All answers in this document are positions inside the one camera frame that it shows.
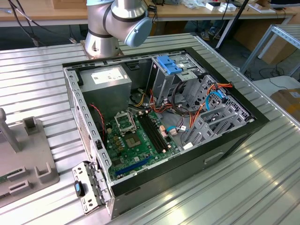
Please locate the blue plastic drive latch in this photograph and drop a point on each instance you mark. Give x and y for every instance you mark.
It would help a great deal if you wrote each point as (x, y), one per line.
(170, 66)

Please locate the grey parts rack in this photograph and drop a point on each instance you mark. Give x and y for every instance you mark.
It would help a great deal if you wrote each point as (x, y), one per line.
(30, 150)

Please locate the grey metal shelf frame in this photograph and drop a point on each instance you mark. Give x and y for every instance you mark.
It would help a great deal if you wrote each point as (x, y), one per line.
(284, 35)

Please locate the small cardboard box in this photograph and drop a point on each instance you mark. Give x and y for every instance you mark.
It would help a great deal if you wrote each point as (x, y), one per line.
(70, 4)

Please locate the cardboard box with yellow tape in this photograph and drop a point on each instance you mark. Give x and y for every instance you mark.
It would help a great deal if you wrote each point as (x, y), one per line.
(288, 103)

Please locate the green motherboard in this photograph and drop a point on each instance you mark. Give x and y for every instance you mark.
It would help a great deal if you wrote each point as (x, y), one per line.
(147, 154)

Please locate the white box with black item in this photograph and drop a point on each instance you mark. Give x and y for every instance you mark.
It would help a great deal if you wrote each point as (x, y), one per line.
(212, 7)

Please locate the black tripod leg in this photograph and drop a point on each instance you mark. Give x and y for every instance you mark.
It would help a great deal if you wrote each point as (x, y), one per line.
(230, 25)

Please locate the black open PC case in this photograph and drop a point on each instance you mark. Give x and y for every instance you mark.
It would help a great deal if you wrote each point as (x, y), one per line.
(187, 168)

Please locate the wooden desk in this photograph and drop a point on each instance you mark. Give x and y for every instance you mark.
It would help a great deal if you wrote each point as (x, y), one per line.
(187, 11)
(47, 14)

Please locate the black blue bracket latch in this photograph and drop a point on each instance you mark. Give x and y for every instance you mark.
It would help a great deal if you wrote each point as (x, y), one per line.
(77, 188)

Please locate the silver power supply unit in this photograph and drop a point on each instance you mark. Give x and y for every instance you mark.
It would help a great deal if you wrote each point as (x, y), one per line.
(105, 93)

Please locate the small white box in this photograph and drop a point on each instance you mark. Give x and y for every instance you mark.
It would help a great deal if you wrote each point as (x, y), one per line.
(228, 9)

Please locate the black RAM slot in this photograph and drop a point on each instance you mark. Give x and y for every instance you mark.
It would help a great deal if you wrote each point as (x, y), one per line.
(148, 132)
(155, 132)
(158, 132)
(152, 132)

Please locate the green RAM stick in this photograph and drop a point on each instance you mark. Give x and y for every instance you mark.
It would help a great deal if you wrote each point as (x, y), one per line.
(2, 180)

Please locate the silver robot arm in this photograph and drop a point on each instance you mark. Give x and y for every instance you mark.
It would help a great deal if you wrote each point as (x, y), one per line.
(100, 44)

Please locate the grey optical drive cage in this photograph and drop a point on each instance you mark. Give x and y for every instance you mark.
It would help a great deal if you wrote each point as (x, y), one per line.
(164, 86)

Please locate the white side table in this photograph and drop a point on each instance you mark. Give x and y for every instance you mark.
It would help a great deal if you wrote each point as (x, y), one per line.
(281, 82)

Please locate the large cardboard box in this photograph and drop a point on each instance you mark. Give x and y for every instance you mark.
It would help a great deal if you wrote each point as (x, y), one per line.
(248, 35)

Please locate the silver hinged slot bracket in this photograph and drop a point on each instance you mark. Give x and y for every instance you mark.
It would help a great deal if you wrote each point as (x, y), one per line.
(80, 173)

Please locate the blue expansion slot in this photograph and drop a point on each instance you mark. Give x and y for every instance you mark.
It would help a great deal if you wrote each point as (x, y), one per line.
(133, 167)

